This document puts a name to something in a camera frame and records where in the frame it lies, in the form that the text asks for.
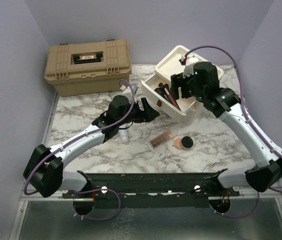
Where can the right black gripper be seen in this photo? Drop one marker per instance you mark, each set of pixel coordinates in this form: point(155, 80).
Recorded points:
point(178, 80)

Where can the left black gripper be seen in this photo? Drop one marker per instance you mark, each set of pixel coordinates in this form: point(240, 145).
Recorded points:
point(147, 115)

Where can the cream top drawer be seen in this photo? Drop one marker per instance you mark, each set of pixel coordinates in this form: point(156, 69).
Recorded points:
point(187, 105)

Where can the red lip pencil tube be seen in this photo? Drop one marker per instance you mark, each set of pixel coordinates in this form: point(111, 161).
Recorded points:
point(173, 102)

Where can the black angled makeup brush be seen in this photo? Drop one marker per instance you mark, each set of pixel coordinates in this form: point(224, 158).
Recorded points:
point(166, 89)

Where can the cream drawer organizer cabinet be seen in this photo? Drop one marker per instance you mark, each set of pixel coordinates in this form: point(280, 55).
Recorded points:
point(170, 65)

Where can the black fan makeup brush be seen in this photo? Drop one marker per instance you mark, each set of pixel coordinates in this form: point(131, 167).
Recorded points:
point(157, 91)

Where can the black round makeup brush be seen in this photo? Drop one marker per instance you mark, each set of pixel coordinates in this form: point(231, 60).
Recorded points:
point(161, 87)

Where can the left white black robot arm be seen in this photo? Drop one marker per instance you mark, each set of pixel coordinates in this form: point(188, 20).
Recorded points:
point(45, 169)

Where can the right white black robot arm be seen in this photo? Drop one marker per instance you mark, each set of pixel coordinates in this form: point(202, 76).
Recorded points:
point(203, 84)

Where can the orange makeup sponge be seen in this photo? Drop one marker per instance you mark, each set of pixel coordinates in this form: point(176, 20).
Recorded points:
point(177, 144)

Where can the brown eyeshadow palette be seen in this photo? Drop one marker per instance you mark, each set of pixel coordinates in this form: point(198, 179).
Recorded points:
point(161, 139)

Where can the white cosmetic bottle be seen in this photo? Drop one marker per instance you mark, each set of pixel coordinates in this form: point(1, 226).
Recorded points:
point(124, 135)

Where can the black round compact jar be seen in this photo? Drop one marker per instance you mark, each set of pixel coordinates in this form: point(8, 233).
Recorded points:
point(186, 142)

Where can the tan plastic toolbox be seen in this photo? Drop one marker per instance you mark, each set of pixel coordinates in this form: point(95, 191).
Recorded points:
point(87, 68)

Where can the black mounting rail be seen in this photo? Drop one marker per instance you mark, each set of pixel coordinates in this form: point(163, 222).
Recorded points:
point(152, 190)

